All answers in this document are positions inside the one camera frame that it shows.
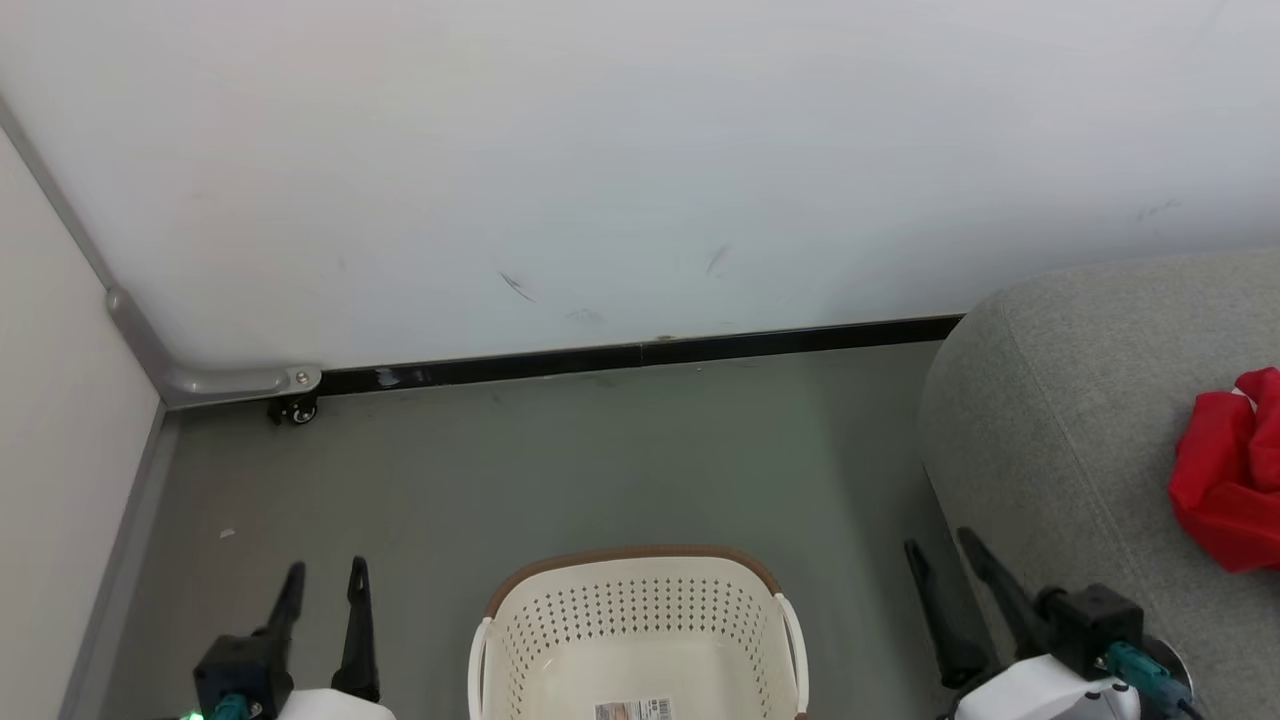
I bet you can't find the grey metal partition frame tube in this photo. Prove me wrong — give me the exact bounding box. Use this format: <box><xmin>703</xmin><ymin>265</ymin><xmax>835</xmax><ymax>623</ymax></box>
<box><xmin>0</xmin><ymin>95</ymin><xmax>323</xmax><ymax>409</ymax></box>

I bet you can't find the cream perforated laundry basket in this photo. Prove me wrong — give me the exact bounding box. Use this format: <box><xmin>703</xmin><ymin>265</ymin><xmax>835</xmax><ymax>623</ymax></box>
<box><xmin>468</xmin><ymin>545</ymin><xmax>809</xmax><ymax>720</ymax></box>

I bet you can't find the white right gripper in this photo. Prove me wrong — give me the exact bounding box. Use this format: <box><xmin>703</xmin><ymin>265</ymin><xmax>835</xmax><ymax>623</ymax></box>
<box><xmin>905</xmin><ymin>527</ymin><xmax>1141</xmax><ymax>720</ymax></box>

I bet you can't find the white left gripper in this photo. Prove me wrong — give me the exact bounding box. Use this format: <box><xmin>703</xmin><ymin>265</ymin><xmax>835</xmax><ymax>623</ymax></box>
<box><xmin>255</xmin><ymin>557</ymin><xmax>396</xmax><ymax>720</ymax></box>

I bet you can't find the black baseboard strip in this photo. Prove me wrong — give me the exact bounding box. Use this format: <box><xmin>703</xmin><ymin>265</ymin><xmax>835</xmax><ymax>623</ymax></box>
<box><xmin>320</xmin><ymin>314</ymin><xmax>966</xmax><ymax>397</ymax></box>

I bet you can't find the red jersey with black print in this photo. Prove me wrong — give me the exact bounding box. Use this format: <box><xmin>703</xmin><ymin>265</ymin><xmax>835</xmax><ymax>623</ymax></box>
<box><xmin>1168</xmin><ymin>392</ymin><xmax>1280</xmax><ymax>574</ymax></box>

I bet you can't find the grey fabric sofa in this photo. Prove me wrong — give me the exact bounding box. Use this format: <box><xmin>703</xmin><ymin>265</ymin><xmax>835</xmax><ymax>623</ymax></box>
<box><xmin>917</xmin><ymin>250</ymin><xmax>1280</xmax><ymax>720</ymax></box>

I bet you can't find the teal right camera cable plug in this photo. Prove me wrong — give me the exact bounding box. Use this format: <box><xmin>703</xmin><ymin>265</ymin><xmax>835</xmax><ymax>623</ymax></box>
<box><xmin>1108</xmin><ymin>643</ymin><xmax>1196</xmax><ymax>719</ymax></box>

